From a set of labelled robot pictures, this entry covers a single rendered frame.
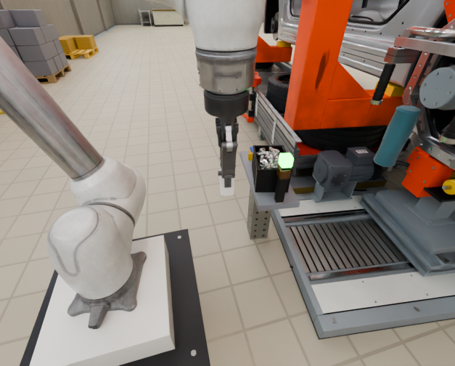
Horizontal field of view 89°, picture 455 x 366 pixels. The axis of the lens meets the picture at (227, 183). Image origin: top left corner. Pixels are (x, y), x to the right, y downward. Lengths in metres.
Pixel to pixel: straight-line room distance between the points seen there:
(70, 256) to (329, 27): 1.24
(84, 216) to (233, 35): 0.49
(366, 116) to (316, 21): 0.59
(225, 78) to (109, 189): 0.49
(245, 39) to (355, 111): 1.19
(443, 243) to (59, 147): 1.50
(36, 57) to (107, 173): 4.65
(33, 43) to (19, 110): 4.59
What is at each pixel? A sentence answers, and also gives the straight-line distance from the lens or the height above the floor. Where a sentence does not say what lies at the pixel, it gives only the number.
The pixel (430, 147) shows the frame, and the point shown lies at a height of 0.61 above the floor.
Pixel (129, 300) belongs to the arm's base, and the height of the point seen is 0.42.
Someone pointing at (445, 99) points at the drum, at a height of 0.83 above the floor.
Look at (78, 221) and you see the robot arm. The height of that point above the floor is 0.68.
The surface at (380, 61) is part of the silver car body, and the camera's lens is 1.69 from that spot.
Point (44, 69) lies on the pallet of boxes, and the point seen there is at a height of 0.22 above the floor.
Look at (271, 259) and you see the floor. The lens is 1.31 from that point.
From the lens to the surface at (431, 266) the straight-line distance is 1.39.
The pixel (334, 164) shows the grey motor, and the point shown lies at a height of 0.41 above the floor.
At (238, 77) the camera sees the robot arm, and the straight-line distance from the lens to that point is 0.36.
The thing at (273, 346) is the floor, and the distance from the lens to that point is 1.13.
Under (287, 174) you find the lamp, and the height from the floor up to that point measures 0.59.
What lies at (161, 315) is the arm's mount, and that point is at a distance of 0.74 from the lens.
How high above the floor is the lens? 1.07
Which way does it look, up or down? 37 degrees down
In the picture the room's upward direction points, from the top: straight up
